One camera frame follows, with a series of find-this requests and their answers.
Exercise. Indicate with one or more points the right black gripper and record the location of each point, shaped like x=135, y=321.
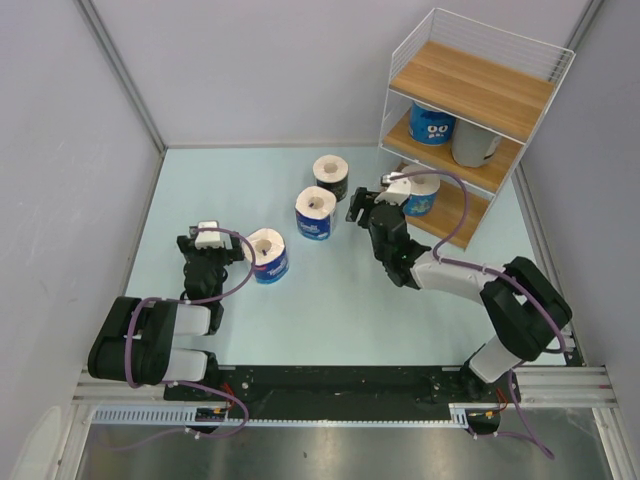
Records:
x=362, y=200

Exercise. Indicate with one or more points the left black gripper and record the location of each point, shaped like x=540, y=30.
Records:
x=229, y=255

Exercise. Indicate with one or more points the blue monster paper roll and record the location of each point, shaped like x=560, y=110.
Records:
x=430, y=127

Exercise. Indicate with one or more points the grey paper roll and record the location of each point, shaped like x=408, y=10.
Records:
x=473, y=146

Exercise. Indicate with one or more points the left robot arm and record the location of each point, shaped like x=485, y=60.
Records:
x=136, y=343

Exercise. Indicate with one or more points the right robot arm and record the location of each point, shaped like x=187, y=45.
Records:
x=525, y=309

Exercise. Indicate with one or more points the black wrapped paper roll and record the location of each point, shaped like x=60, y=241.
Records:
x=331, y=172

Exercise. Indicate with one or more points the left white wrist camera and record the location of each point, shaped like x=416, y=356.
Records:
x=208, y=236

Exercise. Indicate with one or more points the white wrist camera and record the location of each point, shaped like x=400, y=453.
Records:
x=398, y=188
x=208, y=236

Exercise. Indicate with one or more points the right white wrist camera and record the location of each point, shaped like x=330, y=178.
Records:
x=398, y=188

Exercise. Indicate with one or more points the white wire wooden shelf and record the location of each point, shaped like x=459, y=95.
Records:
x=498, y=80

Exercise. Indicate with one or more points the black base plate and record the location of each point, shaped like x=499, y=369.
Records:
x=351, y=394

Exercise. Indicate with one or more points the white slotted cable duct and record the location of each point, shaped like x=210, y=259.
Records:
x=160, y=414

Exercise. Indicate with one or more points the aluminium rail frame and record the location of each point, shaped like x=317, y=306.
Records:
x=539, y=386

